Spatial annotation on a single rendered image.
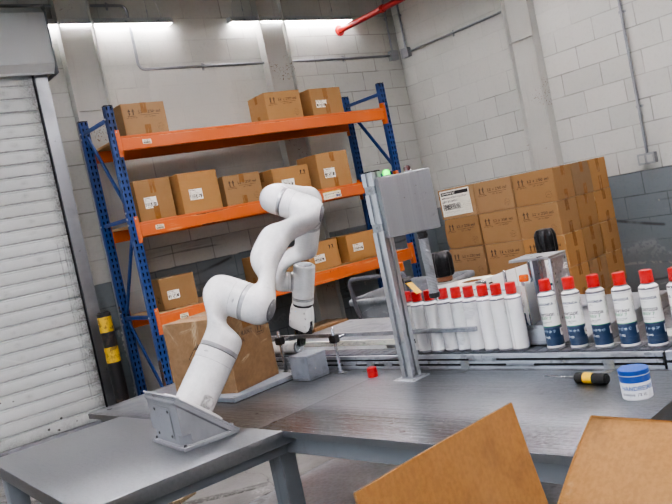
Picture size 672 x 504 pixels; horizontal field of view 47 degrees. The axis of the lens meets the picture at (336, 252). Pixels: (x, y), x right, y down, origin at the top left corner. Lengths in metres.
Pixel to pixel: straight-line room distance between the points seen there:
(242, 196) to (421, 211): 4.14
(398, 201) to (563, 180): 3.67
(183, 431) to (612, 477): 1.52
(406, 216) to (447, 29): 6.11
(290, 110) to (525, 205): 2.21
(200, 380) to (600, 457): 1.56
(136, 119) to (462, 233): 2.72
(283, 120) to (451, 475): 5.98
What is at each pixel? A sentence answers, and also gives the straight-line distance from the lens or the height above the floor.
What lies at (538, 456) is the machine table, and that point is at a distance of 1.69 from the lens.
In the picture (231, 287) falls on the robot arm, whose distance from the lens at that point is 2.39.
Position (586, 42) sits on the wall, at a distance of 7.38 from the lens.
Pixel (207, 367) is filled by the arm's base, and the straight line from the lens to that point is 2.32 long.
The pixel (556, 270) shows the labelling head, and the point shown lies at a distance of 2.38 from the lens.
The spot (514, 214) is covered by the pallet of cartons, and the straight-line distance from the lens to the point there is 6.06.
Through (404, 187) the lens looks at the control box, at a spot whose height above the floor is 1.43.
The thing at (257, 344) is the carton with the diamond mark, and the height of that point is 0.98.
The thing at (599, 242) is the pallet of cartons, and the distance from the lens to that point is 6.30.
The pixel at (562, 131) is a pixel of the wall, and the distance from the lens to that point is 7.55.
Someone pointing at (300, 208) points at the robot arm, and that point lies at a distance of 2.53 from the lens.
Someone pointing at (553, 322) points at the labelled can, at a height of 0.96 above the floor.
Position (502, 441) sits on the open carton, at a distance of 0.87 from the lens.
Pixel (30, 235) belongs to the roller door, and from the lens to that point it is 6.39.
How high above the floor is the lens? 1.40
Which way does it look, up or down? 3 degrees down
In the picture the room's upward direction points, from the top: 12 degrees counter-clockwise
